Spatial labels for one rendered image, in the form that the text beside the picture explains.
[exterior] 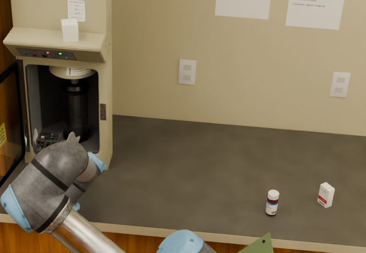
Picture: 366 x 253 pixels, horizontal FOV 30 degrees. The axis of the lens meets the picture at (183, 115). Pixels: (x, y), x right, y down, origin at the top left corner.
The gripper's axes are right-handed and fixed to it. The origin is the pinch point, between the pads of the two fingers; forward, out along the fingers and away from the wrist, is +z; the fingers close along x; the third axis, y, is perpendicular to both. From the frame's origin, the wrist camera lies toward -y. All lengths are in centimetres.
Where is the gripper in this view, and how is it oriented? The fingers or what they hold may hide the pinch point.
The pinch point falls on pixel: (58, 136)
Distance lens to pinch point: 236.7
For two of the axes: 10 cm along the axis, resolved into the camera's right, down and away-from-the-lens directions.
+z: 0.8, -5.2, 8.5
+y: 0.5, -8.5, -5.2
